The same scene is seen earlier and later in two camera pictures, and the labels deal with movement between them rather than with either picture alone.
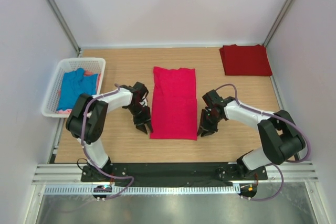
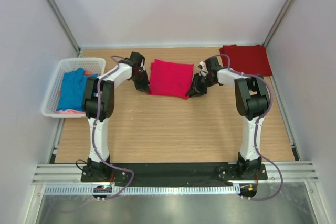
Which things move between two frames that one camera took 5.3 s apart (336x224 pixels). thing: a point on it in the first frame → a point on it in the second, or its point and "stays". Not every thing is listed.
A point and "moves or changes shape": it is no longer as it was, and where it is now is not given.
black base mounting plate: [172, 174] stays
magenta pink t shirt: [174, 114] moves or changes shape
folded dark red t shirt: [251, 60] stays
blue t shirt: [74, 84] stays
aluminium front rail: [54, 173] stays
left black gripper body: [141, 115] → [141, 82]
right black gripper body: [209, 122] → [201, 83]
